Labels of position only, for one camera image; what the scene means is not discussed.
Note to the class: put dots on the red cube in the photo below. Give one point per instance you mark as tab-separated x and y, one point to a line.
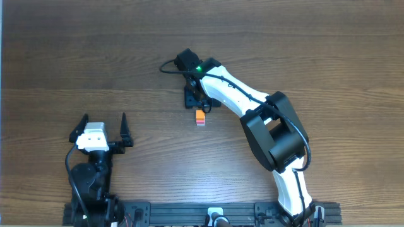
200	121

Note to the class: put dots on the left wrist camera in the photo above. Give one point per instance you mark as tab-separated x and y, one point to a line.
93	137

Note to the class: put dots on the orange cube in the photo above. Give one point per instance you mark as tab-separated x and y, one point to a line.
200	114

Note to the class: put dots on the white cube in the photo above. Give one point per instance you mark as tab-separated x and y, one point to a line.
201	124

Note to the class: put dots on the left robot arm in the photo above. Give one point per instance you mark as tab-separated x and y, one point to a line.
91	183

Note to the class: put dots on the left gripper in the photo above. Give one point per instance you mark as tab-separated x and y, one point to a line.
116	147

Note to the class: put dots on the mounting rail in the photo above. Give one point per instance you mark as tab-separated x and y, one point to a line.
183	214

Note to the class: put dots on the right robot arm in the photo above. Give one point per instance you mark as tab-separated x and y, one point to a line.
271	135

